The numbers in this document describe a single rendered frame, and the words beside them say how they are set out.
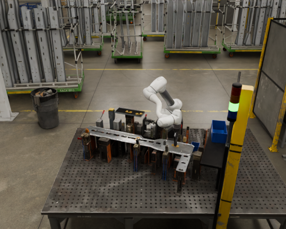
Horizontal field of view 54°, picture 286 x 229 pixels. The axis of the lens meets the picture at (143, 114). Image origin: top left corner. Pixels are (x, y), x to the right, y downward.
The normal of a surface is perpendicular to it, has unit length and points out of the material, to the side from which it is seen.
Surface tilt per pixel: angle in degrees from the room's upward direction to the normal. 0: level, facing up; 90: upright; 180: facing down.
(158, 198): 0
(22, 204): 0
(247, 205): 0
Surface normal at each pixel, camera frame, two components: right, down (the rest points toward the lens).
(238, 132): -0.38, 0.43
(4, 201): 0.00, -0.88
